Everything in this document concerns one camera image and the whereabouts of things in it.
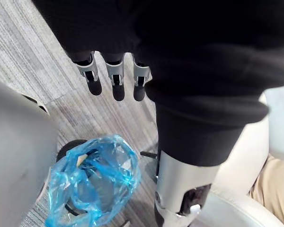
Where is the tan seat cushion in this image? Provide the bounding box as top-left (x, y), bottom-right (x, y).
top-left (248, 153), bottom-right (284, 227)

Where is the dark robot foot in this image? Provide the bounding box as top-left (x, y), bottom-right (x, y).
top-left (56, 139), bottom-right (89, 162)

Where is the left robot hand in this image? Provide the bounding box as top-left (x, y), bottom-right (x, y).
top-left (32, 0), bottom-right (284, 227)

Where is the silver robot leg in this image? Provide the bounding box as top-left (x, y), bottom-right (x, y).
top-left (0, 77), bottom-right (60, 227)

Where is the blue plastic rubbish bag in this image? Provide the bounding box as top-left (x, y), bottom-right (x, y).
top-left (45, 134), bottom-right (142, 227)

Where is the white leather sofa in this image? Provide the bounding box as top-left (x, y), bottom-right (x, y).
top-left (194, 93), bottom-right (284, 227)

